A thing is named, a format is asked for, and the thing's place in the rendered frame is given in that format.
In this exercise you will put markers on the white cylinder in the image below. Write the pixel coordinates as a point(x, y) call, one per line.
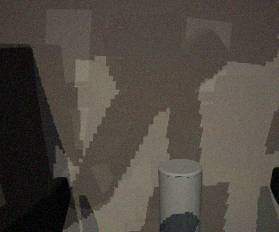
point(180, 192)

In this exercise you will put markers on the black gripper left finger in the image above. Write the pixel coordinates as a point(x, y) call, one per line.
point(42, 210)

